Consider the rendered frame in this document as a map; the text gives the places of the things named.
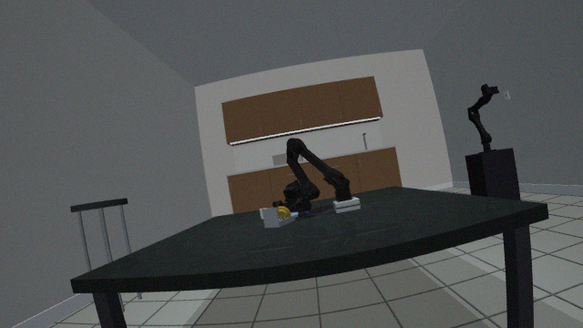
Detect yellow plate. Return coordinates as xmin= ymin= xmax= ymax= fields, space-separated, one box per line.
xmin=277 ymin=207 xmax=291 ymax=220

